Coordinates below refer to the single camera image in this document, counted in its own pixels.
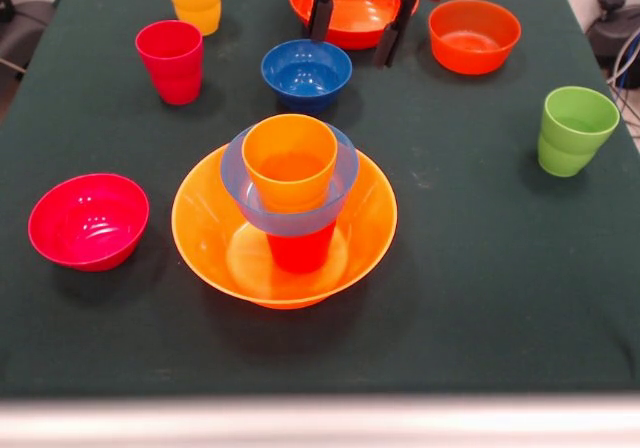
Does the dark blue bowl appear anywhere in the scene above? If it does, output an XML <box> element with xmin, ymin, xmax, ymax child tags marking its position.
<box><xmin>260</xmin><ymin>38</ymin><xmax>353</xmax><ymax>117</ymax></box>

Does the light blue bowl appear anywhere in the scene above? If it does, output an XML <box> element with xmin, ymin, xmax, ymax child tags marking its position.
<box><xmin>219</xmin><ymin>122</ymin><xmax>360</xmax><ymax>239</ymax></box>

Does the tangle of cables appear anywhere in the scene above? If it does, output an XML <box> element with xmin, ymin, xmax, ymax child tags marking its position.
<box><xmin>607</xmin><ymin>27</ymin><xmax>640</xmax><ymax>114</ymax></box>

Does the small red-orange bowl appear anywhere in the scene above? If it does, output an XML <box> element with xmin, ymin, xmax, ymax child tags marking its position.
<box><xmin>427</xmin><ymin>0</ymin><xmax>523</xmax><ymax>76</ymax></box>

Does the dark grey pedestal base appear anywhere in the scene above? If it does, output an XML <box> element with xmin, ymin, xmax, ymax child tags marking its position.
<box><xmin>0</xmin><ymin>0</ymin><xmax>56</xmax><ymax>77</ymax></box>
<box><xmin>584</xmin><ymin>0</ymin><xmax>640</xmax><ymax>64</ymax></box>

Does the red-orange cup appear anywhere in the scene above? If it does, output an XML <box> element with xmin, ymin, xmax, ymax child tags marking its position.
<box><xmin>265</xmin><ymin>220</ymin><xmax>337</xmax><ymax>275</ymax></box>

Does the pink-red cup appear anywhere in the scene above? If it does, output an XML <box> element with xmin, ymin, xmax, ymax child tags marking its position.
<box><xmin>134</xmin><ymin>20</ymin><xmax>205</xmax><ymax>106</ymax></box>

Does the yellow cup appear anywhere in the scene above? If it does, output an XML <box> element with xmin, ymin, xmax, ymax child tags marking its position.
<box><xmin>162</xmin><ymin>0</ymin><xmax>224</xmax><ymax>37</ymax></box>

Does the dark green tablecloth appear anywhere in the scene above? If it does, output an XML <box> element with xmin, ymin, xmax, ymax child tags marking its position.
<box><xmin>0</xmin><ymin>0</ymin><xmax>640</xmax><ymax>400</ymax></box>

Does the large red-orange bowl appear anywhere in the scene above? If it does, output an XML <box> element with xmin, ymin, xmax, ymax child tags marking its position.
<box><xmin>288</xmin><ymin>0</ymin><xmax>405</xmax><ymax>51</ymax></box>

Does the green cup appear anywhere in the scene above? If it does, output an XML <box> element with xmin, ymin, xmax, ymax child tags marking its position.
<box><xmin>537</xmin><ymin>86</ymin><xmax>621</xmax><ymax>178</ymax></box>

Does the pink-red bowl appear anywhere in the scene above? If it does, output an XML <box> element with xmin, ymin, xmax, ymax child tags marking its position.
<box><xmin>27</xmin><ymin>172</ymin><xmax>150</xmax><ymax>273</ymax></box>

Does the orange cup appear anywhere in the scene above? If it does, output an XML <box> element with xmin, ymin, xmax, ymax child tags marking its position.
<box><xmin>241</xmin><ymin>113</ymin><xmax>339</xmax><ymax>214</ymax></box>

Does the large orange bowl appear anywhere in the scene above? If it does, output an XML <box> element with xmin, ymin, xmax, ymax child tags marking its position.
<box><xmin>171</xmin><ymin>142</ymin><xmax>399</xmax><ymax>311</ymax></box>

